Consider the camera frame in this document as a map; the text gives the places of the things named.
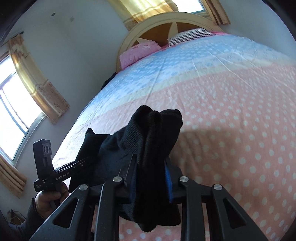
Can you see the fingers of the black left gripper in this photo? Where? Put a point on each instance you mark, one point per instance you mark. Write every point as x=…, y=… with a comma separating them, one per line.
x=77, y=164

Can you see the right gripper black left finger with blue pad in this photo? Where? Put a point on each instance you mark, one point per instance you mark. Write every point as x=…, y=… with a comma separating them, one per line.
x=126, y=190

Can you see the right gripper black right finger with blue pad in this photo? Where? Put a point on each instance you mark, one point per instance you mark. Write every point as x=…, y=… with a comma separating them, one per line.
x=172, y=176

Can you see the black pants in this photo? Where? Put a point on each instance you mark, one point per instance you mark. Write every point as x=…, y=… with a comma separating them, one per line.
x=150, y=137

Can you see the dark sleeved left forearm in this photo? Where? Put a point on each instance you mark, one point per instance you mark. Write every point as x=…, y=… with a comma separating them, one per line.
x=31, y=224

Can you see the dark clothing beside bed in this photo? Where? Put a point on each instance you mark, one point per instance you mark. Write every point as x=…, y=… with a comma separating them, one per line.
x=108, y=80

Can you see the person's left hand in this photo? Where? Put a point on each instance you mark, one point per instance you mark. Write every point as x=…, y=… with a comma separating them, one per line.
x=44, y=198

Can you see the yellow side curtain near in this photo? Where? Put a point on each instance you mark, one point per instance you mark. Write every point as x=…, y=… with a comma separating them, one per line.
x=11, y=178

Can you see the yellow side window curtain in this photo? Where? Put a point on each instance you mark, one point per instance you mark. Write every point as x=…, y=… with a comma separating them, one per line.
x=41, y=90

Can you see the side window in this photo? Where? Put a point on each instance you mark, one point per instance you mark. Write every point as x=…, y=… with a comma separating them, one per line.
x=20, y=115

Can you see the pink blue polka-dot bedsheet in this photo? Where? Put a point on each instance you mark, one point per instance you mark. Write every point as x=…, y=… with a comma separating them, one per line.
x=237, y=99

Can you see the pink pillow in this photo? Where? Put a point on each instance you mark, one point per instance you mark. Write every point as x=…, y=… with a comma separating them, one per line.
x=137, y=52

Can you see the black white checked pillow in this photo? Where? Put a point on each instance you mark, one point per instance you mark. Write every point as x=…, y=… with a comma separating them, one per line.
x=189, y=35

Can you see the cream and brown headboard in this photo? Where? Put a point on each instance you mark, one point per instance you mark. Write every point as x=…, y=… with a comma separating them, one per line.
x=160, y=28

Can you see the yellow curtain left of headboard window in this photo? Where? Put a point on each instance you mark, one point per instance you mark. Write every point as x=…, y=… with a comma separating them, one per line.
x=133, y=12

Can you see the yellow curtain of headboard window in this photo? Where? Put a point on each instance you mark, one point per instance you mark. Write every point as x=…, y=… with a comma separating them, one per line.
x=133, y=12
x=216, y=12

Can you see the headboard window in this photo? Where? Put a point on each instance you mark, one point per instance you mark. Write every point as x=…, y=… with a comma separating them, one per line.
x=189, y=6

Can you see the yellow curtain right of headboard window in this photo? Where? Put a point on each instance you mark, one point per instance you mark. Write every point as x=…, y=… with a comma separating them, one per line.
x=216, y=12

